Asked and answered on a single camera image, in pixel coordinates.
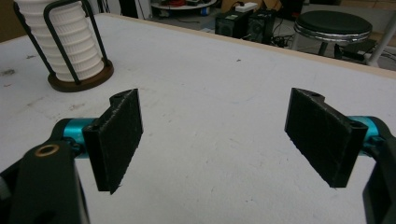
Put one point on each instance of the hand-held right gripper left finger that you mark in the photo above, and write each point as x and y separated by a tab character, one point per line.
115	140

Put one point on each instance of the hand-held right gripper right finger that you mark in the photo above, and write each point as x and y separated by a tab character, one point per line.
323	137

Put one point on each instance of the stack of white paper cups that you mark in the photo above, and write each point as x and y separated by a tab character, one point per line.
74	40

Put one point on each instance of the wooden table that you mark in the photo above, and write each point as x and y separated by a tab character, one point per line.
386	72

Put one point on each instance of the white foam mat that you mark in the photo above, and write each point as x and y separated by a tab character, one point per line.
202	93

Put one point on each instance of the white metal stand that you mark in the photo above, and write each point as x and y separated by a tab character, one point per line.
381	43

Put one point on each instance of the black round stool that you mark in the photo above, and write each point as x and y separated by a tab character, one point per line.
333	21

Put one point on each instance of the black computer tower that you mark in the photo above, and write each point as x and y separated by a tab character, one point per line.
261	26
232	25

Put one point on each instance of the white power strip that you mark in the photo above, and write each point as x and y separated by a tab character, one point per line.
246	6

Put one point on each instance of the white round table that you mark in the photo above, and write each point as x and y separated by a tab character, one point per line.
186	6

